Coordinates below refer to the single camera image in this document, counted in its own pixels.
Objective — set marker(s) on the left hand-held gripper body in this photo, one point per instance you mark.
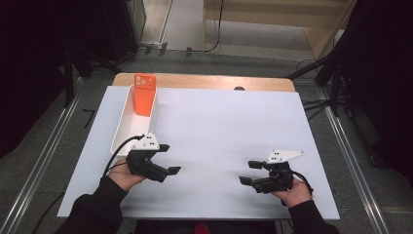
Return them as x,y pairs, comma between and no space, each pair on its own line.
144,162

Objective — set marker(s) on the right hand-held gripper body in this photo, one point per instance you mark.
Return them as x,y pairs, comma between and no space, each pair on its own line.
276,175

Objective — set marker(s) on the white rectangular box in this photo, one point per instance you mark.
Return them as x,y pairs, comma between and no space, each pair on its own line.
134,126

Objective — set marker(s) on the orange phone case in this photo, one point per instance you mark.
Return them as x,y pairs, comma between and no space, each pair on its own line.
144,96

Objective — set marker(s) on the person's right hand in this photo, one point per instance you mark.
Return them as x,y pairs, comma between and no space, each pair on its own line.
292,195

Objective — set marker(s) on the person's left hand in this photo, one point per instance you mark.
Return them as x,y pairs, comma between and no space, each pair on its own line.
121,175

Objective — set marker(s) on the person's dark clothing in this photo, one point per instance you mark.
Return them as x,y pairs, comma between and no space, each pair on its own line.
168,227

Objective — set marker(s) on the red cloth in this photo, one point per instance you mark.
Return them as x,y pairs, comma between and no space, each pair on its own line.
203,229

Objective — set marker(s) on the wooden table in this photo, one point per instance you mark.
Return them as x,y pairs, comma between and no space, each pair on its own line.
211,81

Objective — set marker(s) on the black stand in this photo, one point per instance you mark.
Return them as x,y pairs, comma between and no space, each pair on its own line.
334,84
69,78

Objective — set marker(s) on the grey cabinet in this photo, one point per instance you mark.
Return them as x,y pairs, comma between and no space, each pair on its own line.
138,19

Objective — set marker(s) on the dark curtain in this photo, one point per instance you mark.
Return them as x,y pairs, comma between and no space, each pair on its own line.
39,65
383,81

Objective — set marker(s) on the metal floor rail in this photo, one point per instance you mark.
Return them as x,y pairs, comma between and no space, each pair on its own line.
39,165
352,156

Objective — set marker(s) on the wooden shelf frame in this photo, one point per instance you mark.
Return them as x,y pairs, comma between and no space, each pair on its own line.
276,16

